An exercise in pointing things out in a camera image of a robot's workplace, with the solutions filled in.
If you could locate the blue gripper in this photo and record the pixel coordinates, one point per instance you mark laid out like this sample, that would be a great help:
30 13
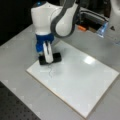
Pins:
47 50

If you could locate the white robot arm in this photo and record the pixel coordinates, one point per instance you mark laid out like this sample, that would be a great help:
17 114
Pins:
52 21

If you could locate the black whiteboard eraser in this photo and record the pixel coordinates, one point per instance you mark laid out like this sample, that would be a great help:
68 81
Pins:
48 59

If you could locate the orange object on table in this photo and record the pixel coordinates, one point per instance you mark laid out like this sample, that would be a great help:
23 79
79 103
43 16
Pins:
82 28

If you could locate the white whiteboard panel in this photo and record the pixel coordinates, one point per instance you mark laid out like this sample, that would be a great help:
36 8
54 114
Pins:
79 79

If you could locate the clear plastic bottle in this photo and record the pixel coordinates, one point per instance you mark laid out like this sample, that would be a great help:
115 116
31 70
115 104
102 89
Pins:
102 29

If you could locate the black equipment box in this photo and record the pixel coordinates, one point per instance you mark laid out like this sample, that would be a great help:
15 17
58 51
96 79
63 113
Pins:
91 20

